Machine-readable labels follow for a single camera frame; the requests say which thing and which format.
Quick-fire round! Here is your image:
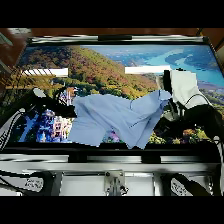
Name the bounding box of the light blue shirt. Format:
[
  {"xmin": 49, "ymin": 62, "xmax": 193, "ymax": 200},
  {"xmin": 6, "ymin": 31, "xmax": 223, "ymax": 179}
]
[{"xmin": 67, "ymin": 89, "xmax": 173, "ymax": 150}]

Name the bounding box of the white garment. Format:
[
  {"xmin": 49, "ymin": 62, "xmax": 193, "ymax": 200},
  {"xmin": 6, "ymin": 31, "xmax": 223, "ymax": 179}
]
[{"xmin": 169, "ymin": 69, "xmax": 208, "ymax": 110}]

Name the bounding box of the silver frame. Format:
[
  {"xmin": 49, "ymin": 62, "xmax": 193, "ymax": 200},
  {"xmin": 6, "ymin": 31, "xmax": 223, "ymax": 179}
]
[{"xmin": 0, "ymin": 152, "xmax": 224, "ymax": 197}]

